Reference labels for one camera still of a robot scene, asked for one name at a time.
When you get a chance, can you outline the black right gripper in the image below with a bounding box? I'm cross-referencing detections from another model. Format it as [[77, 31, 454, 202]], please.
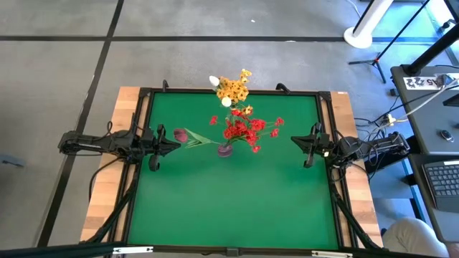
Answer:
[[290, 122, 334, 169]]

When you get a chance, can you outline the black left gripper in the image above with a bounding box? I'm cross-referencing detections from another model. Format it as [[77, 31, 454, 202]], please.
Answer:
[[142, 124, 182, 172]]

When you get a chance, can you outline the dark red artificial tulip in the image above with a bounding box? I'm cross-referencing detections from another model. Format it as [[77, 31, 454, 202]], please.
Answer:
[[174, 128, 222, 150]]

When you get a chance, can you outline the red artificial flower bunch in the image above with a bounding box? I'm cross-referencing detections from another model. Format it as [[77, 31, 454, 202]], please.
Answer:
[[225, 107, 286, 154], [209, 115, 252, 151]]

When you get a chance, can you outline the pink glass vase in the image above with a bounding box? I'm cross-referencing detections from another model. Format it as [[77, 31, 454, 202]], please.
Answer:
[[217, 142, 234, 158]]

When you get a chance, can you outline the green table mat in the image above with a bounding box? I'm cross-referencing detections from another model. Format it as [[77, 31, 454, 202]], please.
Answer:
[[127, 91, 340, 250]]

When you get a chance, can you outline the thin black tripod stand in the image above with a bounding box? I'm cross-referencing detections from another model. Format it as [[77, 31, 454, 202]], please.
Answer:
[[347, 0, 431, 84]]

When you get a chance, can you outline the white pole with round base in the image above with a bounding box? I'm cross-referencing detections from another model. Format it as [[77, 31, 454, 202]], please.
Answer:
[[343, 0, 395, 49]]

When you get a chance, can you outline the grey desk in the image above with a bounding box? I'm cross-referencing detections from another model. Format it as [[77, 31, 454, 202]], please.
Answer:
[[389, 65, 459, 244]]

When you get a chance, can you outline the white paper label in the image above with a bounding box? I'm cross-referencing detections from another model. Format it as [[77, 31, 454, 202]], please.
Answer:
[[403, 73, 459, 90]]

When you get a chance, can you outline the person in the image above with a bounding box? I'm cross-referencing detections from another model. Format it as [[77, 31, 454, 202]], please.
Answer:
[[382, 216, 459, 258]]

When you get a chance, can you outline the black keyboard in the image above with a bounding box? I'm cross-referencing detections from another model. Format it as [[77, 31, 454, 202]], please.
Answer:
[[422, 159, 459, 212]]

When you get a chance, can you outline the black flat device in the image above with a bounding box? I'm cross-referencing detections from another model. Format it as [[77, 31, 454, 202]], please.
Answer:
[[443, 93, 459, 108]]

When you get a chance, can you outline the black crossbeam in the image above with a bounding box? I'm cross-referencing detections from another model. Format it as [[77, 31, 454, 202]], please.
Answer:
[[0, 242, 126, 258]]

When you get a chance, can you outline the grey floor object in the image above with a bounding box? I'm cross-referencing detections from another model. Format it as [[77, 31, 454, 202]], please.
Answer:
[[0, 153, 28, 169]]

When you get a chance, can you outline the black table frame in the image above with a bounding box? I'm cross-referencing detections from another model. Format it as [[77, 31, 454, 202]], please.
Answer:
[[80, 85, 384, 252]]

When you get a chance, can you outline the silver metal bracket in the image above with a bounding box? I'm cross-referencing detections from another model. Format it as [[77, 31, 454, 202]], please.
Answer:
[[311, 250, 354, 258], [113, 245, 154, 255]]

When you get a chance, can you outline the white cable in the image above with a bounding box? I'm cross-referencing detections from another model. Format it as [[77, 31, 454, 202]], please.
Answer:
[[392, 78, 459, 125]]

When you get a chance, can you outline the thick black post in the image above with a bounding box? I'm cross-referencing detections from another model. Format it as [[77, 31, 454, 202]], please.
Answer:
[[401, 21, 459, 77]]

